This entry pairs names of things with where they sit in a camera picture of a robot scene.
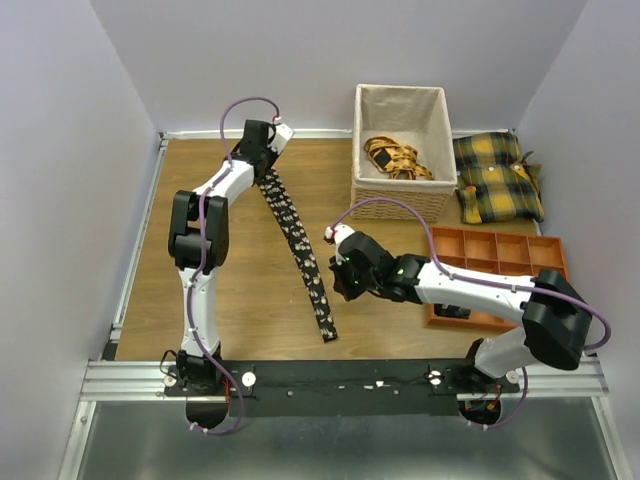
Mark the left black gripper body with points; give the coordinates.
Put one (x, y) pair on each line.
(270, 158)

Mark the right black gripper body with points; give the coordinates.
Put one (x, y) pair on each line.
(349, 282)

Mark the black floral tie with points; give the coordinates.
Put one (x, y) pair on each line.
(287, 217)

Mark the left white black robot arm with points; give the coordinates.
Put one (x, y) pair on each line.
(199, 241)

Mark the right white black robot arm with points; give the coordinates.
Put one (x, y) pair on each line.
(552, 319)

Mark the rolled dark floral tie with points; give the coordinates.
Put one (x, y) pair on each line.
(451, 311)

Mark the orange patterned tie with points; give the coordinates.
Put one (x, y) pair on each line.
(399, 161)

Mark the wicker basket with liner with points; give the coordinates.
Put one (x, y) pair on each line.
(410, 119)

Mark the orange compartment tray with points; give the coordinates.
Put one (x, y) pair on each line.
(509, 254)

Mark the yellow plaid shirt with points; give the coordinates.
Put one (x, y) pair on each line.
(495, 180)

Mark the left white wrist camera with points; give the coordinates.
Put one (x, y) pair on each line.
(282, 134)

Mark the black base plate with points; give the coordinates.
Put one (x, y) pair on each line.
(339, 387)

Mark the aluminium frame rail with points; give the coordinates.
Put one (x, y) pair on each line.
(143, 381)

